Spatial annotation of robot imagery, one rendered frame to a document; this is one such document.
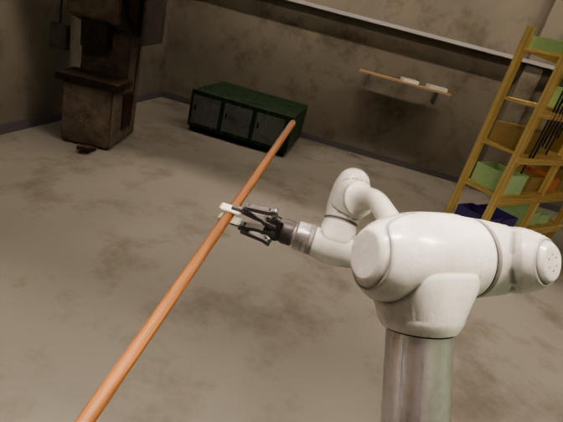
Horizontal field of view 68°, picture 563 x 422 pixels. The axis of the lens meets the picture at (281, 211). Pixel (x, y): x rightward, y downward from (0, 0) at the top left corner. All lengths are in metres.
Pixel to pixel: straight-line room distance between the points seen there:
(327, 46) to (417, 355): 7.91
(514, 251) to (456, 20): 7.86
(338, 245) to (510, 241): 0.57
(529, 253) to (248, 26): 8.19
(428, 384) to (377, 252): 0.20
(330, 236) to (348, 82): 7.29
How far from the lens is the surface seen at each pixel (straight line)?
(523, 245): 0.71
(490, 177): 5.48
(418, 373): 0.66
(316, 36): 8.42
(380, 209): 1.05
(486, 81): 8.62
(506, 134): 5.44
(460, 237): 0.64
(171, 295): 0.99
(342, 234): 1.19
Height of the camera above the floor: 1.97
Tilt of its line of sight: 24 degrees down
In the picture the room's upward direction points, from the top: 15 degrees clockwise
